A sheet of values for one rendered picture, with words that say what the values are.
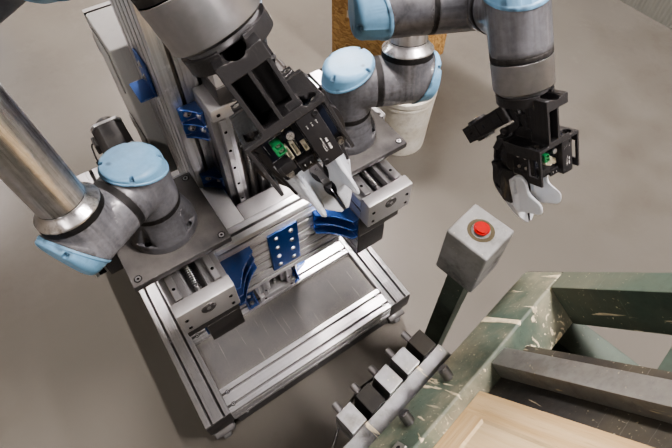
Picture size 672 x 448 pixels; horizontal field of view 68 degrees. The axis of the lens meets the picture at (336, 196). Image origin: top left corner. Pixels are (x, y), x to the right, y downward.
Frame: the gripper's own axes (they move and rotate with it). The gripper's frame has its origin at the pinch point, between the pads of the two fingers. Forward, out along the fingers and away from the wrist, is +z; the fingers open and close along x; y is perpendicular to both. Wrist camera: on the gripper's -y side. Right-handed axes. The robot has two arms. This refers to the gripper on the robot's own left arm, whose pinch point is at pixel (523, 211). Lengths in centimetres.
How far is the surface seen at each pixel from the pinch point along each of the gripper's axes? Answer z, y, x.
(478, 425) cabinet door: 44.8, -3.9, -12.5
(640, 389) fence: 30.1, 15.7, 5.2
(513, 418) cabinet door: 41.6, 0.9, -7.9
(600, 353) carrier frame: 60, -8, 28
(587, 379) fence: 34.2, 7.5, 3.6
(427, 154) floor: 74, -150, 85
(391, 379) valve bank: 51, -29, -17
